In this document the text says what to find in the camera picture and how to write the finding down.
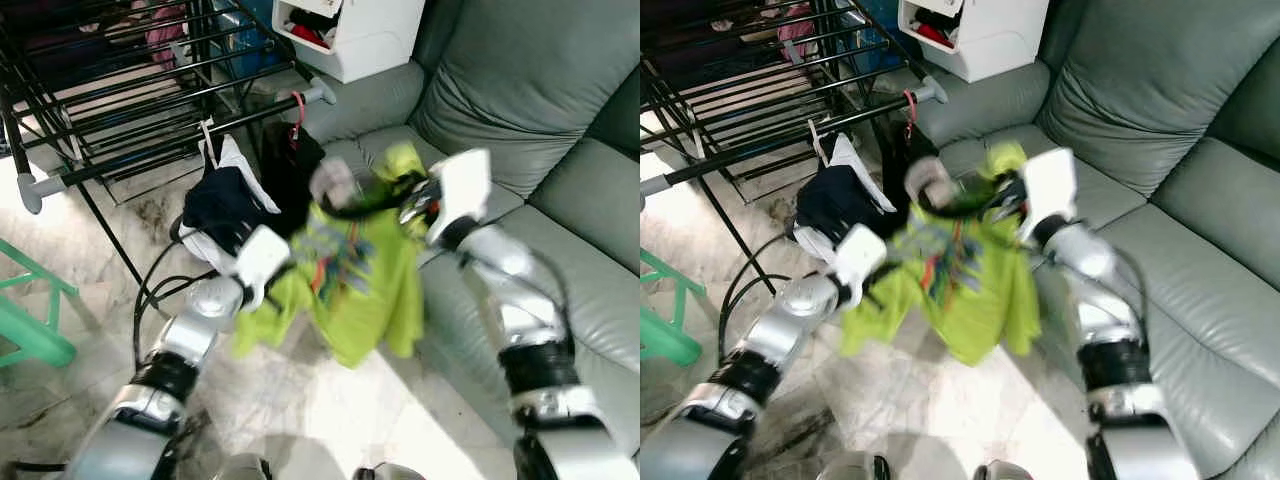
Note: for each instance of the pale pink plastic hanger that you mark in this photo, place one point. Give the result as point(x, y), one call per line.
point(332, 185)
point(816, 142)
point(930, 182)
point(207, 140)

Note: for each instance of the lime green shirt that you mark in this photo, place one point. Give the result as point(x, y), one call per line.
point(985, 300)
point(370, 300)

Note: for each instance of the red plastic hanger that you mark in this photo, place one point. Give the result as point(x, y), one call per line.
point(297, 115)
point(909, 112)

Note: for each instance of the navy and white shirt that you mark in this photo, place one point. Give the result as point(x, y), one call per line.
point(835, 200)
point(220, 205)

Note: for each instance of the black shirt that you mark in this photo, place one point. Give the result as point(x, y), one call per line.
point(290, 170)
point(905, 170)

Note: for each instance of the black metal drying rack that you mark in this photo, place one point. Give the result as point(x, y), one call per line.
point(935, 92)
point(320, 95)

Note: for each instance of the white storage box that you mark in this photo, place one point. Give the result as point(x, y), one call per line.
point(380, 45)
point(1005, 45)

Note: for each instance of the grey green leather sofa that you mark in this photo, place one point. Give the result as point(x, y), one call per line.
point(1150, 100)
point(520, 90)

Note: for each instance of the red cloth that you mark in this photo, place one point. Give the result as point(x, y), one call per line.
point(310, 35)
point(935, 35)

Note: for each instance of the grey robot left leg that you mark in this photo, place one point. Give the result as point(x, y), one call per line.
point(855, 467)
point(243, 468)

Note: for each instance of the large blue plastic bin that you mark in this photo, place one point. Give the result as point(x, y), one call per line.
point(862, 40)
point(238, 40)

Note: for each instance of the maroon pink garment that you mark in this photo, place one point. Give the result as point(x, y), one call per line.
point(167, 30)
point(797, 35)

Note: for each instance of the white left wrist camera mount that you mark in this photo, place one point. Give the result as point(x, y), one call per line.
point(860, 258)
point(262, 262)

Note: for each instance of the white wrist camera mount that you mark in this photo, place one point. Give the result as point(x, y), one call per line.
point(1050, 192)
point(262, 262)
point(462, 195)
point(860, 258)

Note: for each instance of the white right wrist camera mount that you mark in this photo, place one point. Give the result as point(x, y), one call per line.
point(1050, 192)
point(462, 195)

